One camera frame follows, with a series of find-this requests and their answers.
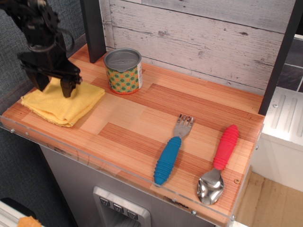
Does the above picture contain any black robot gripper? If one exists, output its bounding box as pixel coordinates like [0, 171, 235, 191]
[17, 44, 82, 98]

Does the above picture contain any yellow rag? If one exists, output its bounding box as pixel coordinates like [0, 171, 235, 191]
[21, 78, 105, 127]

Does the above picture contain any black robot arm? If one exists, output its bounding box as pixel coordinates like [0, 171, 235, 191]
[0, 0, 82, 97]

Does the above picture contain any green orange patterned tin can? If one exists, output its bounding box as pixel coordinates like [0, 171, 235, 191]
[104, 48, 143, 95]

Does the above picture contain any clear acrylic edge guard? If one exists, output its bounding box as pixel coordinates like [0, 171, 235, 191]
[1, 115, 251, 227]

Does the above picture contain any grey toy fridge cabinet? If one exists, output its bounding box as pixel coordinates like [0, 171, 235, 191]
[41, 146, 212, 227]

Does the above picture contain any orange object bottom left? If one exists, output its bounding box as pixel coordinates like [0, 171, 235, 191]
[17, 216, 42, 227]

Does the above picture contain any silver toy dispenser panel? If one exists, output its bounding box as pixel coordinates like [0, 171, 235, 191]
[93, 186, 152, 227]

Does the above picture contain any white toy sink counter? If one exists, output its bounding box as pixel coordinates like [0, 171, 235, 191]
[250, 87, 303, 191]

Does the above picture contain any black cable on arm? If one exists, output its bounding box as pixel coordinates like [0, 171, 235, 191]
[56, 27, 75, 50]

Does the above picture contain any dark grey left post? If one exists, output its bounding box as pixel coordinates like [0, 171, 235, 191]
[80, 0, 106, 63]

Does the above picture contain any dark grey post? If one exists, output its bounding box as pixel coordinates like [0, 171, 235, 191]
[80, 0, 106, 63]
[258, 0, 303, 116]

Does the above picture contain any blue handled metal fork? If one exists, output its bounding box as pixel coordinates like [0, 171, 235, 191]
[153, 114, 194, 185]

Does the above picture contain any red handled metal spoon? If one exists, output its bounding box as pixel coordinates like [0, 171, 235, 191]
[197, 125, 239, 205]

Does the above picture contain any dark grey right post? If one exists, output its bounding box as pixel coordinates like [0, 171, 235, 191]
[258, 0, 303, 116]

